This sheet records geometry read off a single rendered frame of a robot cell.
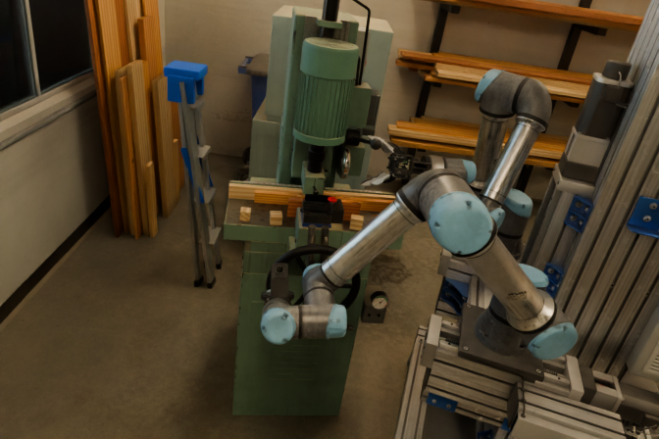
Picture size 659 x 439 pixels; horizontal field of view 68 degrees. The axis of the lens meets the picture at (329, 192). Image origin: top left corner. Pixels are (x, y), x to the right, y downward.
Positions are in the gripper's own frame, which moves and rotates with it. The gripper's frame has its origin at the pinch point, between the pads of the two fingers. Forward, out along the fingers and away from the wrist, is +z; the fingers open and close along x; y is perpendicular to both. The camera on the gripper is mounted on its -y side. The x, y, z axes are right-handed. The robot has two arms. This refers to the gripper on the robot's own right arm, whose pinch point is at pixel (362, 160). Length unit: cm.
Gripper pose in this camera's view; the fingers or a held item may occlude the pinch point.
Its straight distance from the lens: 152.1
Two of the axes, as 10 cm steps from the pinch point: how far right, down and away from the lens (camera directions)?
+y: 1.4, 2.0, -9.7
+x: -1.2, 9.7, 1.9
